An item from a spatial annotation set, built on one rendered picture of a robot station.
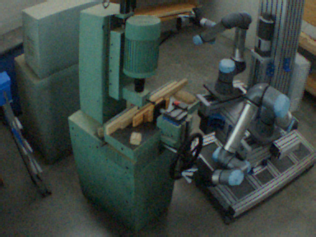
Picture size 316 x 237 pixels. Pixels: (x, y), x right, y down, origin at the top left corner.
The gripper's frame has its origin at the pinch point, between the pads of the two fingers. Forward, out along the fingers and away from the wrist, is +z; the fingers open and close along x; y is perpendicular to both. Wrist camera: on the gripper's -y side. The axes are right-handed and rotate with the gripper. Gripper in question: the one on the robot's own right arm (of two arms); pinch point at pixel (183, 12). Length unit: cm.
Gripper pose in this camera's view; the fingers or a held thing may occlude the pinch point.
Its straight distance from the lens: 263.3
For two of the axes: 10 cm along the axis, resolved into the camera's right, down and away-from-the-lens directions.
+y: 0.4, 7.3, 6.9
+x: 7.4, -4.8, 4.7
